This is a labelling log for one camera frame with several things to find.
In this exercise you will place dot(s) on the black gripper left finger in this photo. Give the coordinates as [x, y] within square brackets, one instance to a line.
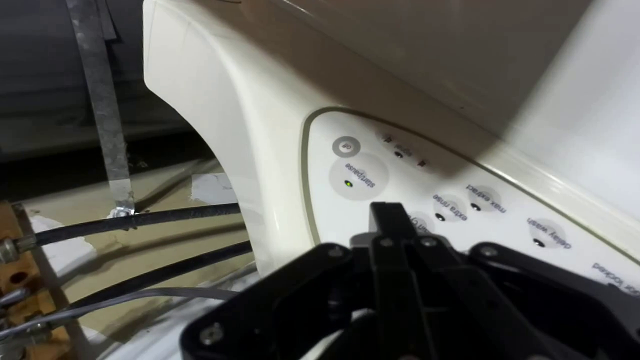
[321, 306]

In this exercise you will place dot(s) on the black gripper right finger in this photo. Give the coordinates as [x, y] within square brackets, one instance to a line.
[532, 306]

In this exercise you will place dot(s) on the oval washer control panel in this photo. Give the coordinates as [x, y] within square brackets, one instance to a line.
[401, 176]

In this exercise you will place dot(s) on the grey round power button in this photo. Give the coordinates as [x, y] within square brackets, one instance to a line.
[346, 146]

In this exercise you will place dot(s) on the white front-load washer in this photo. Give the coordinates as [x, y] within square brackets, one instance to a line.
[233, 101]

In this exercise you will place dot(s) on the white paper sheet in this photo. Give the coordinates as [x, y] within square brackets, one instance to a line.
[212, 188]

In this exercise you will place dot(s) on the wooden block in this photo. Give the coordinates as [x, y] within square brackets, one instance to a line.
[22, 287]

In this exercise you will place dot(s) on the grey metal post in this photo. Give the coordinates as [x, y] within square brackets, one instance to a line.
[102, 112]

